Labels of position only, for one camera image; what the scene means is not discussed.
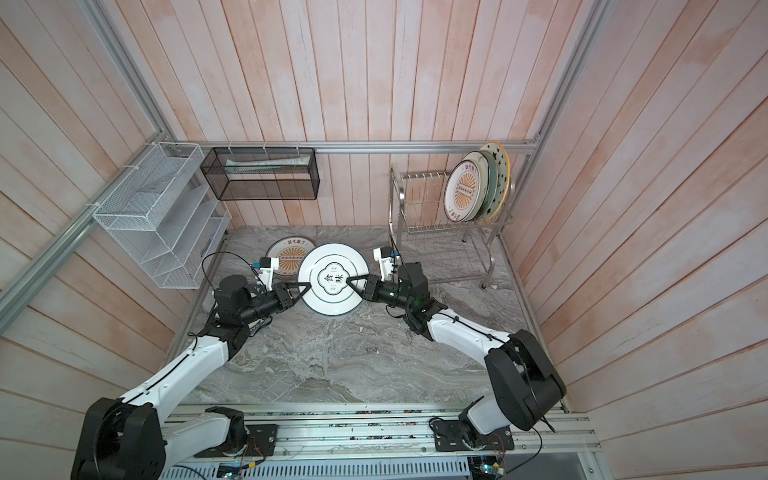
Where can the white plate green clover outline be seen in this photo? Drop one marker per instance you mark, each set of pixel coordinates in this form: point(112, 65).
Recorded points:
point(327, 268)

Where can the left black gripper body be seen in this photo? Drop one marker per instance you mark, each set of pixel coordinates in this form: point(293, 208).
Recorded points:
point(266, 304)

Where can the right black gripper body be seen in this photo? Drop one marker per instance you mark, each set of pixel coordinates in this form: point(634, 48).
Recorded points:
point(387, 293)

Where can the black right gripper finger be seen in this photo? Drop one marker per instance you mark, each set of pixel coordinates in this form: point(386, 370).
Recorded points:
point(360, 288)
point(366, 278)

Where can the mint green flower plate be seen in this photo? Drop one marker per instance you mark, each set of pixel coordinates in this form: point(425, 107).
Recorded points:
point(491, 209)

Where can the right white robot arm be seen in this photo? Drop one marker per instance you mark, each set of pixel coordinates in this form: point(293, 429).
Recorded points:
point(524, 382)

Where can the white star patterned plate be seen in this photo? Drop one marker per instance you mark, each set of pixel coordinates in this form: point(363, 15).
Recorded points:
point(504, 175)

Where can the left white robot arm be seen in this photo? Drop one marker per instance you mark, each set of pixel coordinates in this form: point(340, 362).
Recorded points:
point(126, 438)

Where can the black wire mesh basket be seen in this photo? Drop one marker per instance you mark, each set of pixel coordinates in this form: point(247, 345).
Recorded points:
point(262, 173)

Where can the cream plate with red berries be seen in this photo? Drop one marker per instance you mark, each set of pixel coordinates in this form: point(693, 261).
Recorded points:
point(491, 184)

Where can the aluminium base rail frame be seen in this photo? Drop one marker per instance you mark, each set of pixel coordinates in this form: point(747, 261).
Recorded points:
point(397, 441)

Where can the stainless steel dish rack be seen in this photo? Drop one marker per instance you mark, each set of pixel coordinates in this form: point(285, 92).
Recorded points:
point(449, 252)

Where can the small sunburst plate far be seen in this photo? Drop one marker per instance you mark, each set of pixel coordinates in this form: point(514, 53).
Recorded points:
point(290, 252)

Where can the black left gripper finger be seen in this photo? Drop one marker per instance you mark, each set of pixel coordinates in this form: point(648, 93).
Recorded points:
point(296, 293)
point(299, 286)

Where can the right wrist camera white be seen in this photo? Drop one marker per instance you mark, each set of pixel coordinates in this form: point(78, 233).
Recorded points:
point(388, 259)

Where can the white wire mesh shelf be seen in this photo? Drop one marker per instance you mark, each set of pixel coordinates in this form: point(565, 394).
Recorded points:
point(163, 222)

